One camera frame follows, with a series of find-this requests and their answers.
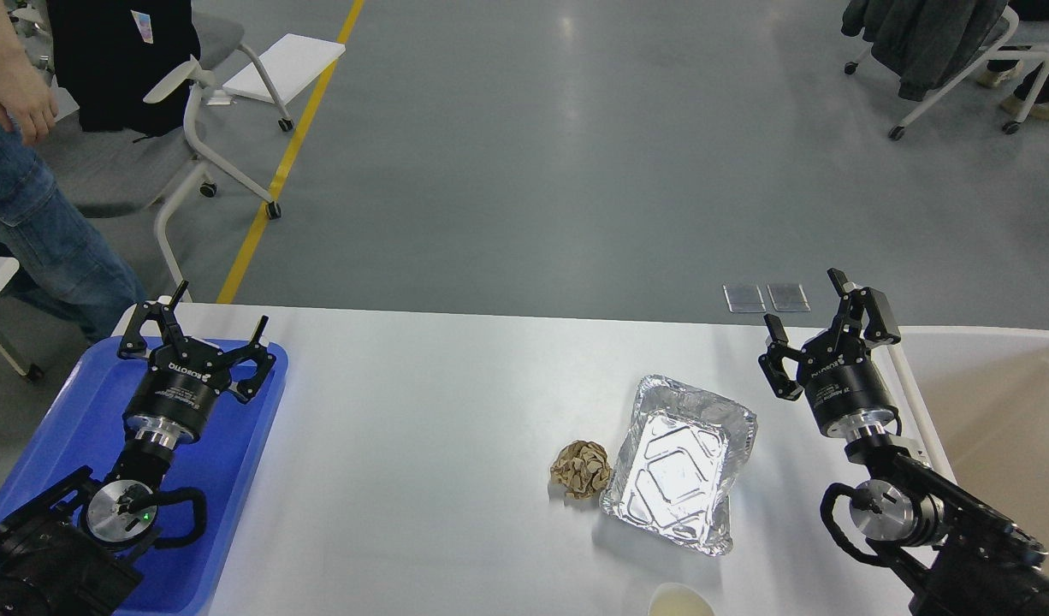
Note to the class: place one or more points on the bystander in blue jeans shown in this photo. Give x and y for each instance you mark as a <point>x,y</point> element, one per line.
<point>67,269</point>

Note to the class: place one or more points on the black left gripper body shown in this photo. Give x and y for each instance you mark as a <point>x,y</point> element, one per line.
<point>179,390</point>

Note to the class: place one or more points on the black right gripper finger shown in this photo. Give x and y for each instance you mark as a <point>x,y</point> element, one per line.
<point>864,318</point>
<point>778,350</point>

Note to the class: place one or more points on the left floor socket plate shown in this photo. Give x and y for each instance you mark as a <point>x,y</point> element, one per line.
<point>744,298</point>

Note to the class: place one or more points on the aluminium foil tray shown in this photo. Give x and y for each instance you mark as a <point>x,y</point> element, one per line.
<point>676,467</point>

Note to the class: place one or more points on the white foam board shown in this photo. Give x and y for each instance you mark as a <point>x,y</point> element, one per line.
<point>292,64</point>

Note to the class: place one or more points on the crumpled brown paper ball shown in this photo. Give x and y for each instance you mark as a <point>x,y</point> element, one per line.
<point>582,469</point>

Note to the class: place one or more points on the blue plastic tray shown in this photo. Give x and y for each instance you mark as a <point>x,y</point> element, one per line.
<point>84,427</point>

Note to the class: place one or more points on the white chair with coat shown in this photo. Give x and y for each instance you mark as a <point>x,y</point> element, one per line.
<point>1029,43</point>

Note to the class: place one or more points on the grey office chair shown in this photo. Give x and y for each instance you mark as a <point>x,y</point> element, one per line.
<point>107,175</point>

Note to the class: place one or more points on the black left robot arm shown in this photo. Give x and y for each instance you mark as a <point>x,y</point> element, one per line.
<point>127,497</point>

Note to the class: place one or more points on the right floor socket plate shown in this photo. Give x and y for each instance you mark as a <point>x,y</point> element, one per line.
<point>788,297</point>

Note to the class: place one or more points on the white paper cup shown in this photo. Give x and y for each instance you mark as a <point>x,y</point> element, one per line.
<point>676,599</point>

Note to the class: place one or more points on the black jacket on chair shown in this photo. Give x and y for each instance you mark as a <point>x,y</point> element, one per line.
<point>109,54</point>

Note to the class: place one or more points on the dark grey coat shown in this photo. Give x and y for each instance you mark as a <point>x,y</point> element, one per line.
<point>925,43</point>

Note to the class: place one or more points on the bystander hand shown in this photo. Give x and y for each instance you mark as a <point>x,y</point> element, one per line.
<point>26,102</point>

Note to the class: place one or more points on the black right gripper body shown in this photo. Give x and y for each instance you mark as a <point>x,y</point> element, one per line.
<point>843,386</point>

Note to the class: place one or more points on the seated person legs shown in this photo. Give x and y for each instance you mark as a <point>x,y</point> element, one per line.
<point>998,71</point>

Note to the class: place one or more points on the floor socket plate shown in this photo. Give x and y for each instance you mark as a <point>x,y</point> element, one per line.
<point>788,297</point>
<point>744,298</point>

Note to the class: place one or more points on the beige plastic bin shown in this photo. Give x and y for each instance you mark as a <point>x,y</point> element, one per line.
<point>987,392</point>

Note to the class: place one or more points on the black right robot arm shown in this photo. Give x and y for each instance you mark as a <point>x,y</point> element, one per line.
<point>956,554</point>

